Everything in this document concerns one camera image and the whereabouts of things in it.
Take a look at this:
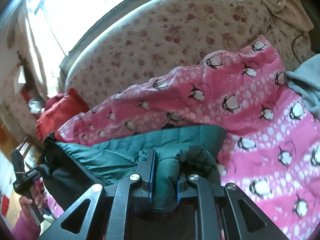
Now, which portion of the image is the person's left hand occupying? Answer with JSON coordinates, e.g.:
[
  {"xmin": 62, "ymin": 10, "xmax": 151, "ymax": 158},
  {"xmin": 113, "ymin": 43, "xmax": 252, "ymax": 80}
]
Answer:
[{"xmin": 19, "ymin": 186, "xmax": 44, "ymax": 220}]

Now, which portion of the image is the red ruffled pillow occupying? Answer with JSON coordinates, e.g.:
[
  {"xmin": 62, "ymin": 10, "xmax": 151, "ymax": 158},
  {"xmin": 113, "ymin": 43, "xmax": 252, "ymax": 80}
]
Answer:
[{"xmin": 36, "ymin": 88, "xmax": 89, "ymax": 140}]

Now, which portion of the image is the pink penguin fleece blanket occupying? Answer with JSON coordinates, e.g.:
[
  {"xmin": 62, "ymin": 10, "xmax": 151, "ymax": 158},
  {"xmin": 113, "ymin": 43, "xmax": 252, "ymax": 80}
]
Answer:
[{"xmin": 54, "ymin": 36, "xmax": 319, "ymax": 239}]

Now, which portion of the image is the floral cream bed headboard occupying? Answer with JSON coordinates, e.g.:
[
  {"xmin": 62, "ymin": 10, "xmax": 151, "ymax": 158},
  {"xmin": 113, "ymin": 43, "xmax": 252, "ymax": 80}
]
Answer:
[{"xmin": 65, "ymin": 0, "xmax": 313, "ymax": 107}]

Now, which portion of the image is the black power cable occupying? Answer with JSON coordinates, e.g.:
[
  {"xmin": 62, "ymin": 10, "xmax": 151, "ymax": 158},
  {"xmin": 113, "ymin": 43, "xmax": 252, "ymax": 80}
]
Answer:
[{"xmin": 291, "ymin": 33, "xmax": 312, "ymax": 63}]

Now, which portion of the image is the green quilted puffer jacket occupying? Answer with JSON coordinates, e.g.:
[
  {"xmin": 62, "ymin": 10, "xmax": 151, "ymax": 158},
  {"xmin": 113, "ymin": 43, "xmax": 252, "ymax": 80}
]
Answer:
[{"xmin": 37, "ymin": 125, "xmax": 228, "ymax": 213}]

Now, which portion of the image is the pink sleeve forearm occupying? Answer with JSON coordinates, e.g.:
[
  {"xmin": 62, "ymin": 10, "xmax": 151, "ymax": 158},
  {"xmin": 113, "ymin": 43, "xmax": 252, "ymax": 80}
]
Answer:
[{"xmin": 11, "ymin": 211, "xmax": 41, "ymax": 240}]

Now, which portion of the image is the beige curtain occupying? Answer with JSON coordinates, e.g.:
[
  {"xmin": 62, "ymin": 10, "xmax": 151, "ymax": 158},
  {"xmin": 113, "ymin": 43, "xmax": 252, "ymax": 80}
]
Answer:
[{"xmin": 262, "ymin": 0, "xmax": 314, "ymax": 33}]

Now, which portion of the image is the light blue fleece blanket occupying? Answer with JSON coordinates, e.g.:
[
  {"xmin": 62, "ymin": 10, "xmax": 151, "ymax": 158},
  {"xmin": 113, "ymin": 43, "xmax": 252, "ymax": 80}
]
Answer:
[{"xmin": 285, "ymin": 54, "xmax": 320, "ymax": 120}]

